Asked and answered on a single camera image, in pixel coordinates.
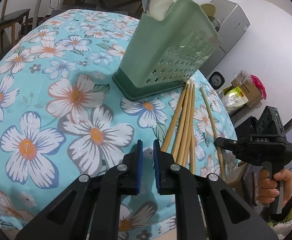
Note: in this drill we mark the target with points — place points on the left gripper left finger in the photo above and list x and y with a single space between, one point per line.
89 207

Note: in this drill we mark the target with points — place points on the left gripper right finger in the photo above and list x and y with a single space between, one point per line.
206 207

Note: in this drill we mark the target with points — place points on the bamboo chopstick apart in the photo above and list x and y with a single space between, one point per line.
213 127

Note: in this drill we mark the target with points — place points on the bamboo chopstick three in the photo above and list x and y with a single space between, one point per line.
183 148

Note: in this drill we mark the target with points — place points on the bamboo chopstick one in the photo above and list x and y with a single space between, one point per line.
167 140

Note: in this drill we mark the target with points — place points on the right hand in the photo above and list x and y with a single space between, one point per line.
268 187

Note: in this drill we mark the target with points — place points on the cardboard box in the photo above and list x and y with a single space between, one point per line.
251 92

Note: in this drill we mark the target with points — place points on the yellow green snack bag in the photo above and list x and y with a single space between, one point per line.
234 99

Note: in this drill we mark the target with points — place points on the black rice cooker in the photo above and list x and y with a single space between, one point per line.
216 80

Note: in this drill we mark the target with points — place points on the floral blue tablecloth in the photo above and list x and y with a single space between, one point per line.
62 116

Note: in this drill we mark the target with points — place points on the silver refrigerator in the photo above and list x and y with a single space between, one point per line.
234 23

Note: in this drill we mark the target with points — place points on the green plastic utensil caddy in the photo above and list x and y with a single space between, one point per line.
163 55

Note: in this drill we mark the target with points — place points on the wooden chair dark seat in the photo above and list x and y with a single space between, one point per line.
10 21

